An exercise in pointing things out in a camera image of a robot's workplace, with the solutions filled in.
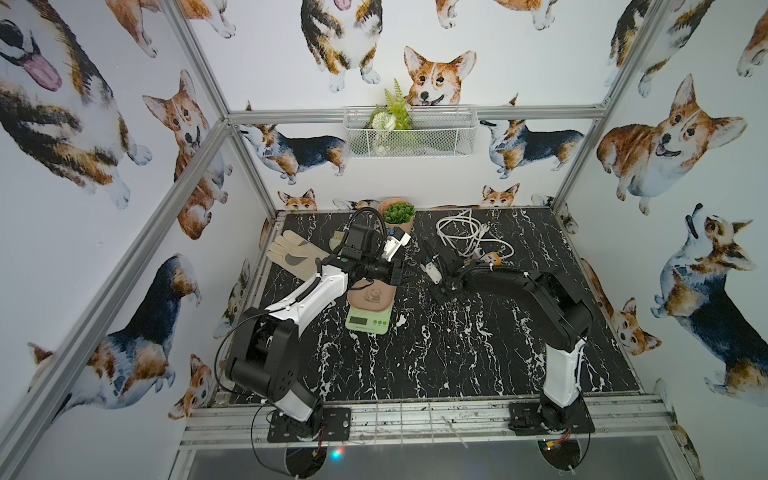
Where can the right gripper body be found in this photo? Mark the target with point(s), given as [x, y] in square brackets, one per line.
[442, 290]

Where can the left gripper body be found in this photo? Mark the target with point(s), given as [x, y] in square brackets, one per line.
[372, 264]

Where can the green electronic scale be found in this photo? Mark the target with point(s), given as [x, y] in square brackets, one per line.
[372, 322]

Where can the pink square bowl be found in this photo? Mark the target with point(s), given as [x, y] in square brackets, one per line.
[374, 296]

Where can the pink pot with green plant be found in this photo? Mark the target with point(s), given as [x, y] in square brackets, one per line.
[397, 213]

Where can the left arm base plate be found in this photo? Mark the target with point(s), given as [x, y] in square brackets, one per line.
[324, 424]

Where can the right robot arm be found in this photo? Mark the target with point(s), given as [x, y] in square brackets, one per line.
[552, 299]

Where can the orange power strip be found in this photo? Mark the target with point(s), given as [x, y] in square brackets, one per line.
[490, 258]

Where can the white wire wall basket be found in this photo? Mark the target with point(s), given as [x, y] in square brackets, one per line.
[428, 132]

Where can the green hand brush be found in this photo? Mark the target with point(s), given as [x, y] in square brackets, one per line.
[337, 241]

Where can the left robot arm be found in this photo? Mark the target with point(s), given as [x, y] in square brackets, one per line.
[264, 358]

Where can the artificial fern with flower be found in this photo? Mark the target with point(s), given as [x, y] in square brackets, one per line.
[394, 114]

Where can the beige work glove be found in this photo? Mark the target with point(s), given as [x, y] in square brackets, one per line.
[295, 254]

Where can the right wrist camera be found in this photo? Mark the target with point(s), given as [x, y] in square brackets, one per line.
[433, 270]

